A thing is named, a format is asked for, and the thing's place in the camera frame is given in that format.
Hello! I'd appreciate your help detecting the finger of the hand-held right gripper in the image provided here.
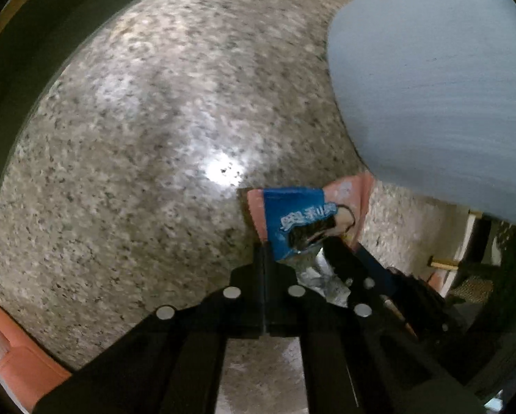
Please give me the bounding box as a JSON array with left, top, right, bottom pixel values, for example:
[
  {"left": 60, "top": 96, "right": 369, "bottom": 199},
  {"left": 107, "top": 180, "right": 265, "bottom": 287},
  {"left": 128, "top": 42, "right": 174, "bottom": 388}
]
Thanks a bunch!
[{"left": 322, "top": 236, "right": 397, "bottom": 308}]

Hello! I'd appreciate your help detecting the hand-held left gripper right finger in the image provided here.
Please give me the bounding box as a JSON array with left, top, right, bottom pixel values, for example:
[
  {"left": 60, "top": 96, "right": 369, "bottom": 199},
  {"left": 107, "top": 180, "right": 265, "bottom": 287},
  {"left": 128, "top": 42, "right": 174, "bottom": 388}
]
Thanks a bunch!
[{"left": 264, "top": 246, "right": 487, "bottom": 414}]

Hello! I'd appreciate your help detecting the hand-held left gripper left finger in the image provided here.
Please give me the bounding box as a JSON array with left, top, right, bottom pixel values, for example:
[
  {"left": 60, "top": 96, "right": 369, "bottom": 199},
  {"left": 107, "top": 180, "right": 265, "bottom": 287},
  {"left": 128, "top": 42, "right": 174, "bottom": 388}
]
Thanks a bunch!
[{"left": 34, "top": 241, "right": 267, "bottom": 414}]

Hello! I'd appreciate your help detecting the blue orange snack wrapper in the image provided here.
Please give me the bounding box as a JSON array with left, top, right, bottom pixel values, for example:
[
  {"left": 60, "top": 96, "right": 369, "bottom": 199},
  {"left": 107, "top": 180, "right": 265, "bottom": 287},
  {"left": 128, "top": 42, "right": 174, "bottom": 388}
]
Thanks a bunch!
[{"left": 246, "top": 172, "right": 375, "bottom": 309}]

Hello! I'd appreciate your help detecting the orange pink object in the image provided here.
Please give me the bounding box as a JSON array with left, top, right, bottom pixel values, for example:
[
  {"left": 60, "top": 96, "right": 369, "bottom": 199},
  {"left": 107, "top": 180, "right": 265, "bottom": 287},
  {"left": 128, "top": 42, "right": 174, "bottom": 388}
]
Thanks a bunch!
[{"left": 0, "top": 301, "right": 71, "bottom": 410}]

